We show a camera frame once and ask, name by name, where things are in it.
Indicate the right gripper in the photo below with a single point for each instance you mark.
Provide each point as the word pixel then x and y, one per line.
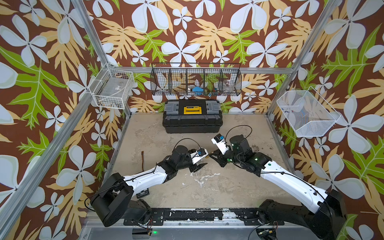
pixel 219 157

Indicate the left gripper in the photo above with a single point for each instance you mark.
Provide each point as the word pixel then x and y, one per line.
pixel 195 167

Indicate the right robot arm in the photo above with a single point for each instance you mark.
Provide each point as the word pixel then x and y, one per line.
pixel 323 212

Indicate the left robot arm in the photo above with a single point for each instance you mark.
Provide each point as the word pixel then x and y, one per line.
pixel 113 201

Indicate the black plastic toolbox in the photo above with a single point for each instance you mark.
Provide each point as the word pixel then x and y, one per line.
pixel 192 116

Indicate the brown stick tool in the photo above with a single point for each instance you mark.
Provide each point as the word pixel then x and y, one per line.
pixel 143 161

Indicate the black card with pattern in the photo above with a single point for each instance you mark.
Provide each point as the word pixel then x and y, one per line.
pixel 143 193

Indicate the blue object in basket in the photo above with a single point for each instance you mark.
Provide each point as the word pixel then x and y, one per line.
pixel 198 90

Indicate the white mesh basket right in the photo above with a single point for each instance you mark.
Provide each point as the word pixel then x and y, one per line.
pixel 309 114

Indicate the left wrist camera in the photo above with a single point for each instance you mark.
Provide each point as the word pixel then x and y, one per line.
pixel 199 155

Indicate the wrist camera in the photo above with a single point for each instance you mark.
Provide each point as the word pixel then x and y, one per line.
pixel 221 143
pixel 199 155

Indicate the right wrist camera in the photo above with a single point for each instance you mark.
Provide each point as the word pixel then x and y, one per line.
pixel 221 143

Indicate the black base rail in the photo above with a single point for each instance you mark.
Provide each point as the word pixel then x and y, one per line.
pixel 161 216

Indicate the black wire basket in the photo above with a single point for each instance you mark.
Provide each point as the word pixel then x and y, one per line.
pixel 180 78

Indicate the white wire basket left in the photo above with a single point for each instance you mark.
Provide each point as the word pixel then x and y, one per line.
pixel 112 88

